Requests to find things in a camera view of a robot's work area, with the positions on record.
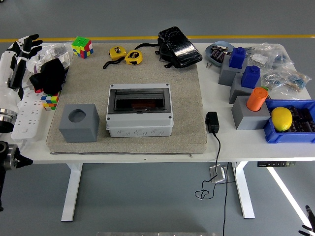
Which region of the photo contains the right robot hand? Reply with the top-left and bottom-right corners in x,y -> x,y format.
298,205 -> 315,236

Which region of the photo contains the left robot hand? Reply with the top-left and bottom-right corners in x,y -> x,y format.
0,33 -> 44,113

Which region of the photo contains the smoky transparent box lid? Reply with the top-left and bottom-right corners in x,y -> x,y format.
108,88 -> 169,115

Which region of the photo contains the orange cylinder battery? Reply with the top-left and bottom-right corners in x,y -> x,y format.
246,87 -> 268,112
130,99 -> 158,110

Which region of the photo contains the grey plastic junction box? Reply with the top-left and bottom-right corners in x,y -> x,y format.
105,83 -> 174,138

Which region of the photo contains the blue block battery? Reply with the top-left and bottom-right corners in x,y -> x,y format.
241,65 -> 261,89
228,47 -> 248,69

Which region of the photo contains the black cloth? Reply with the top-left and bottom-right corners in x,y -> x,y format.
29,58 -> 67,95

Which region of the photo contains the white power strip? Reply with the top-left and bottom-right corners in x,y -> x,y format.
11,90 -> 46,143

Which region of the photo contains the multicoloured puzzle cube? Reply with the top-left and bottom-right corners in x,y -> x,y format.
71,36 -> 94,59
40,91 -> 61,111

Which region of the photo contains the clear bag of small parts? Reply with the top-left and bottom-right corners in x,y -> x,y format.
33,43 -> 74,72

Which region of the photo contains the black table control panel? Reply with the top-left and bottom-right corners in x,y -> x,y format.
257,161 -> 296,168

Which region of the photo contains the white table leg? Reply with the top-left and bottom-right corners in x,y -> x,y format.
231,161 -> 255,219
61,162 -> 83,222

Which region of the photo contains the blue plastic bin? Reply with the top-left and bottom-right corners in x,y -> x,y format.
262,99 -> 315,145

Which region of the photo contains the grey block with round hole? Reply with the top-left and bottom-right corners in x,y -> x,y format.
58,103 -> 100,143

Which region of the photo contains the black capacitors heap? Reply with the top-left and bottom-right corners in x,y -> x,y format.
285,105 -> 315,133

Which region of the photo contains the yellow lemon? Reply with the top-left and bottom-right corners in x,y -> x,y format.
271,107 -> 293,132

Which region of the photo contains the yellow tape measure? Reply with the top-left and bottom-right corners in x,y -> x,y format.
102,46 -> 128,70
124,50 -> 143,66

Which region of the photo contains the grey holder block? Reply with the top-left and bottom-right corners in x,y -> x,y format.
229,72 -> 261,105
218,57 -> 248,87
231,95 -> 271,130

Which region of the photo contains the clear bag of components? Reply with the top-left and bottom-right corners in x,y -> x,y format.
260,67 -> 291,91
283,71 -> 313,93

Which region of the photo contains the grey-brown mat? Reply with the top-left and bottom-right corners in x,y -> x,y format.
46,43 -> 208,155

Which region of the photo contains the clear bag with white label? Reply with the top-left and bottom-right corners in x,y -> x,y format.
246,42 -> 295,72

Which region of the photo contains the blue-grey dish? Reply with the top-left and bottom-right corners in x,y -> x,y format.
205,41 -> 237,67

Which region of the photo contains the dark electronic components heap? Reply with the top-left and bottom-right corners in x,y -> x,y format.
210,45 -> 230,62

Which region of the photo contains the black hanging cable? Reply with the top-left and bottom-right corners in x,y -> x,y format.
222,161 -> 237,236

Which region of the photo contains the black power adapter with cord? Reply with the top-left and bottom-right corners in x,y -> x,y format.
195,111 -> 221,200

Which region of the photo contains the black pouch with strap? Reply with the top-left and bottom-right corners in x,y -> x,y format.
134,26 -> 203,69

